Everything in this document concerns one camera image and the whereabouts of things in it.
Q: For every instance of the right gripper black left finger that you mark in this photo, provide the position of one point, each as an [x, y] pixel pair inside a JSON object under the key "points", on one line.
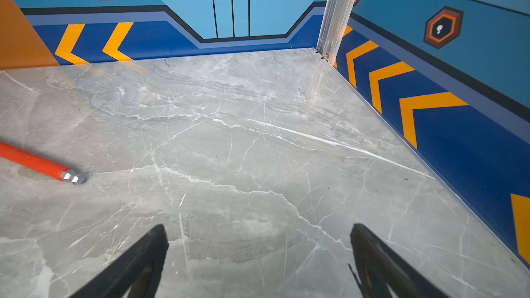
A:
{"points": [[136, 273]]}

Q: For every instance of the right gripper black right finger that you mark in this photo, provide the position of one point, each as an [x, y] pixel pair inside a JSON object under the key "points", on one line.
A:
{"points": [[381, 272]]}

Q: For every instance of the red handled hex key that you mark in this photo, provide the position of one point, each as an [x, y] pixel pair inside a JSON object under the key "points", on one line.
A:
{"points": [[41, 165]]}

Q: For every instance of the aluminium corner post right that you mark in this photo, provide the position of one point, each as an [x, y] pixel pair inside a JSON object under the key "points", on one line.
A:
{"points": [[335, 19]]}

